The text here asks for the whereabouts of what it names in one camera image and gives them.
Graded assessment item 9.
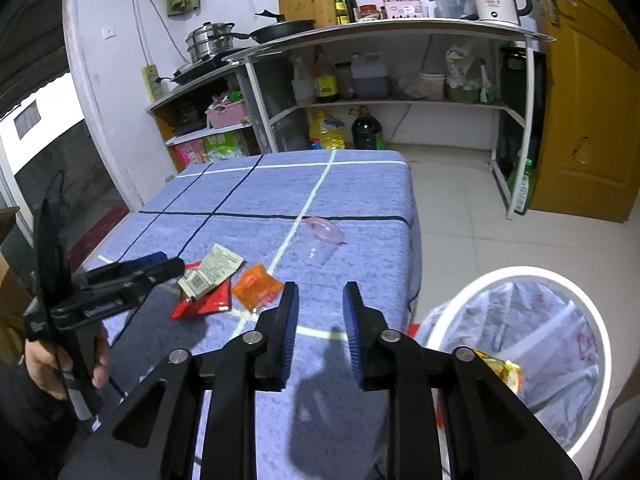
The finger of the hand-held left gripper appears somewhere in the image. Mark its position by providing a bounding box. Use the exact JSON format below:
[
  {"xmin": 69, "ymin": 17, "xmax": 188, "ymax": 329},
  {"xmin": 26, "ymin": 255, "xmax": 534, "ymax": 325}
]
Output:
[
  {"xmin": 107, "ymin": 252, "xmax": 168, "ymax": 270},
  {"xmin": 75, "ymin": 258, "xmax": 186, "ymax": 298}
]

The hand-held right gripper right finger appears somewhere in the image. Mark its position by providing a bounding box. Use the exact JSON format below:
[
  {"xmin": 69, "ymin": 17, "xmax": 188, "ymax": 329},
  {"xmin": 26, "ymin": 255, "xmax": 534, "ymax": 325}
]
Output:
[{"xmin": 342, "ymin": 281, "xmax": 583, "ymax": 480}]

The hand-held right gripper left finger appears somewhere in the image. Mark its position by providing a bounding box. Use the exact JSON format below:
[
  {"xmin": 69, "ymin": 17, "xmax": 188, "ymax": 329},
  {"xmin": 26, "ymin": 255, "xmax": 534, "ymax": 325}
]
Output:
[{"xmin": 57, "ymin": 280, "xmax": 301, "ymax": 480}]

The grey seasoning packet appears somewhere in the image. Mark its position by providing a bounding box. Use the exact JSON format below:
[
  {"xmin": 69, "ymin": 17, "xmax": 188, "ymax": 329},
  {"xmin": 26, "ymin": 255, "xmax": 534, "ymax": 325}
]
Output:
[{"xmin": 177, "ymin": 243, "xmax": 245, "ymax": 302}]

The red snack wrapper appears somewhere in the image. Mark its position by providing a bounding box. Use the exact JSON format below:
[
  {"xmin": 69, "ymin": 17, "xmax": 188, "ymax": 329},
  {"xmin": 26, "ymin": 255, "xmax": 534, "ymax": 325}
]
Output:
[{"xmin": 170, "ymin": 260, "xmax": 233, "ymax": 321}]

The yellow snack bag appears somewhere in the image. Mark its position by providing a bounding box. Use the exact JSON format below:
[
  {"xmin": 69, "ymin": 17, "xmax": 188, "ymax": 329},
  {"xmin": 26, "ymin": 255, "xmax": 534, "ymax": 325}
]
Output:
[{"xmin": 470, "ymin": 347, "xmax": 523, "ymax": 391}]

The white trash bin with liner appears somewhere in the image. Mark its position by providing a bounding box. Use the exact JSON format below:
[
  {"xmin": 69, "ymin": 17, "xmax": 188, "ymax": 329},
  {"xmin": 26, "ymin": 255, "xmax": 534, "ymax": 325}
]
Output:
[{"xmin": 415, "ymin": 265, "xmax": 612, "ymax": 466}]

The person's left forearm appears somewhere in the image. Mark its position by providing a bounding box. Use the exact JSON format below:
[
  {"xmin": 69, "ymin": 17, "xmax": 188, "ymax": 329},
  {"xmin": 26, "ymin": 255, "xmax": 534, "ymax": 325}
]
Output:
[{"xmin": 0, "ymin": 360, "xmax": 96, "ymax": 480}]

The person's left hand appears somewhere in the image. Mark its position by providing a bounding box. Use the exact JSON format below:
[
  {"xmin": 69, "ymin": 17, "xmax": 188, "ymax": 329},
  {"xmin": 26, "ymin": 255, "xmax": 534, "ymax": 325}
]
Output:
[{"xmin": 24, "ymin": 326, "xmax": 111, "ymax": 401}]

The orange sauce sachet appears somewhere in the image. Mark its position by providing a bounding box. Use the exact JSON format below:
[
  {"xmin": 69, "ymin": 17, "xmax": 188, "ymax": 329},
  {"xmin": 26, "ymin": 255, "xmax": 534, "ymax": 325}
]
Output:
[{"xmin": 231, "ymin": 263, "xmax": 282, "ymax": 315}]

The clear cup with pink lid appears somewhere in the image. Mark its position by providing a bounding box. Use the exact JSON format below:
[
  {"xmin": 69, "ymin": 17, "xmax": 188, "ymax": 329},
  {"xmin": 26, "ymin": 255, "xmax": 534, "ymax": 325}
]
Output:
[{"xmin": 302, "ymin": 216, "xmax": 347, "ymax": 268}]

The pink packaging box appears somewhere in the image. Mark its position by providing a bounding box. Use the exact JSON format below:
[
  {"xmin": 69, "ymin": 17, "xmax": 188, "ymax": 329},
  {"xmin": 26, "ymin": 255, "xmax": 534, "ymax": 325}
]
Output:
[{"xmin": 175, "ymin": 140, "xmax": 208, "ymax": 166}]

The small wooden shelf unit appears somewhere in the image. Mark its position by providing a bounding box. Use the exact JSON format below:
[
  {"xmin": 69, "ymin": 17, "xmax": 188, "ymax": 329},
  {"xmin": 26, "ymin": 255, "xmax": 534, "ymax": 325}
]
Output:
[{"xmin": 146, "ymin": 67, "xmax": 261, "ymax": 173}]

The blue checked tablecloth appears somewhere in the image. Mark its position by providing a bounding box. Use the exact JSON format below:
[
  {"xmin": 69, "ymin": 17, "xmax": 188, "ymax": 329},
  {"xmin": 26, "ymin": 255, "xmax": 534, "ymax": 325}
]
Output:
[{"xmin": 75, "ymin": 149, "xmax": 421, "ymax": 480}]

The green packaging box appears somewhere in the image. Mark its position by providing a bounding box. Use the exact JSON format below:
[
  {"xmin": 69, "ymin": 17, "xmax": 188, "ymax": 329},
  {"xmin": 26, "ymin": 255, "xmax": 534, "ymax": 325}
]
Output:
[{"xmin": 202, "ymin": 130, "xmax": 251, "ymax": 161}]

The pink plastic basket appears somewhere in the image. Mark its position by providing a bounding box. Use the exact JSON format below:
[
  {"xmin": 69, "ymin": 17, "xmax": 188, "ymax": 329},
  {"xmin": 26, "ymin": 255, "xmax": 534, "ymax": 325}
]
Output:
[{"xmin": 206, "ymin": 100, "xmax": 248, "ymax": 130}]

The yellow power strip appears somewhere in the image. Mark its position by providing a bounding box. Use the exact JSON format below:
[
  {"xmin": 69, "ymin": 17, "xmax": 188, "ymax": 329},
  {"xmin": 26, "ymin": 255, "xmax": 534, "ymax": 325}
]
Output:
[{"xmin": 141, "ymin": 64, "xmax": 166, "ymax": 103}]

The black induction cooker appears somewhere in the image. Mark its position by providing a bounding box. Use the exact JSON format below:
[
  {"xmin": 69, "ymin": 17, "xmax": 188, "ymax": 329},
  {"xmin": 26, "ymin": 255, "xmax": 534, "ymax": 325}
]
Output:
[{"xmin": 171, "ymin": 57, "xmax": 236, "ymax": 85}]

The large dark liquid bottle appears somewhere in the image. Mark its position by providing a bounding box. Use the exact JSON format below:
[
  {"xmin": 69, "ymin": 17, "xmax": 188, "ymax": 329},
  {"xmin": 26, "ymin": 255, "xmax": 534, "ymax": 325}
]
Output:
[{"xmin": 351, "ymin": 105, "xmax": 385, "ymax": 151}]

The yellow cooking oil bottle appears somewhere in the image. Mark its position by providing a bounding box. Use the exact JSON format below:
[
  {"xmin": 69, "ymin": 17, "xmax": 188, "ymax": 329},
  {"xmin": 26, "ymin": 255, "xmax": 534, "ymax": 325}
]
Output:
[{"xmin": 307, "ymin": 107, "xmax": 346, "ymax": 151}]

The green plastic bottle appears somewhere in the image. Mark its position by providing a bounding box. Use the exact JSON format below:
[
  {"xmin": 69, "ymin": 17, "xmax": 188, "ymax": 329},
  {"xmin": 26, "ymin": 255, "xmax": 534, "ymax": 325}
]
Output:
[{"xmin": 507, "ymin": 157, "xmax": 538, "ymax": 216}]

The steel steamer pot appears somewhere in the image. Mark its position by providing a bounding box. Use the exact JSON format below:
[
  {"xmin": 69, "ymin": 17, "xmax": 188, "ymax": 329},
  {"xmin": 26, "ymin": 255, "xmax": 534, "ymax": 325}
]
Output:
[{"xmin": 186, "ymin": 22, "xmax": 236, "ymax": 58}]

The white plastic bottle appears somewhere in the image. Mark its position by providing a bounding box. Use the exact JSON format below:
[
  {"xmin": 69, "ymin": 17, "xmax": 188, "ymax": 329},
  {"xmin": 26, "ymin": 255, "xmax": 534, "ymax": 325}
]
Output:
[{"xmin": 290, "ymin": 57, "xmax": 316, "ymax": 106}]

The soy sauce bottle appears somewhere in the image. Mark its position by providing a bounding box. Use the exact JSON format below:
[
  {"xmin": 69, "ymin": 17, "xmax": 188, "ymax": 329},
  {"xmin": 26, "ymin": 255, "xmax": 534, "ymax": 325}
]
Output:
[{"xmin": 312, "ymin": 45, "xmax": 341, "ymax": 103}]

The jug of dark liquid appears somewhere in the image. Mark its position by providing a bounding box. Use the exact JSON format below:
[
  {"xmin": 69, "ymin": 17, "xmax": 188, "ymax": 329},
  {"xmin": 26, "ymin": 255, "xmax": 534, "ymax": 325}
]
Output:
[{"xmin": 350, "ymin": 51, "xmax": 391, "ymax": 100}]

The white plastic tub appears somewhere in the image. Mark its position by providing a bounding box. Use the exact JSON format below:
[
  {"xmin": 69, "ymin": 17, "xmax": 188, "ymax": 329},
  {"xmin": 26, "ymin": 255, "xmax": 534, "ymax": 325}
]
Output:
[{"xmin": 417, "ymin": 71, "xmax": 446, "ymax": 101}]

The black frying pan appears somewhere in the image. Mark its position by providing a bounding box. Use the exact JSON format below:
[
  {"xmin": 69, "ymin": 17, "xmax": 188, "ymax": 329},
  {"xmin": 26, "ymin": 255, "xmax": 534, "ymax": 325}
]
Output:
[{"xmin": 231, "ymin": 10, "xmax": 317, "ymax": 44}]

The bundle of plastic bags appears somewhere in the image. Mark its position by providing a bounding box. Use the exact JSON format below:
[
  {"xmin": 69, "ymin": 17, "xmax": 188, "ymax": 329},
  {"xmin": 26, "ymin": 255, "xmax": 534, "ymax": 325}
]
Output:
[{"xmin": 445, "ymin": 42, "xmax": 496, "ymax": 105}]

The wooden door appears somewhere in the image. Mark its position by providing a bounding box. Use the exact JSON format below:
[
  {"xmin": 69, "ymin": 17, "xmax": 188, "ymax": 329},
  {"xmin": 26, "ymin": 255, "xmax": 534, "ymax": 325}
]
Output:
[{"xmin": 522, "ymin": 0, "xmax": 640, "ymax": 223}]

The white metal shelf unit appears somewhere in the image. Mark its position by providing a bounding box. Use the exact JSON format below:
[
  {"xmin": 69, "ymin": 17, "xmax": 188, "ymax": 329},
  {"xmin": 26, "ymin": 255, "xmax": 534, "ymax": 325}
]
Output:
[{"xmin": 222, "ymin": 17, "xmax": 558, "ymax": 220}]

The pink chopstick holder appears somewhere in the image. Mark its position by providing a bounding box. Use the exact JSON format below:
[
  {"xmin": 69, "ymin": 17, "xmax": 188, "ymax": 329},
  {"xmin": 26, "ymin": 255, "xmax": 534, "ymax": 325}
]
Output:
[{"xmin": 382, "ymin": 0, "xmax": 426, "ymax": 19}]

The clear plastic storage container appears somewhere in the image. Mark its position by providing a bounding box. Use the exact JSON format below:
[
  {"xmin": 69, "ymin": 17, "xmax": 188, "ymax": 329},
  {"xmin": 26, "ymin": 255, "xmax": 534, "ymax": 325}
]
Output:
[{"xmin": 427, "ymin": 0, "xmax": 478, "ymax": 18}]

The metal door handle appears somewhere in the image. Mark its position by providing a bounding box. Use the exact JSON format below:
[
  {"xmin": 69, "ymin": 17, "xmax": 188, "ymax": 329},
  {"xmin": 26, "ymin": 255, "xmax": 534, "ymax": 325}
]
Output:
[{"xmin": 532, "ymin": 0, "xmax": 576, "ymax": 23}]

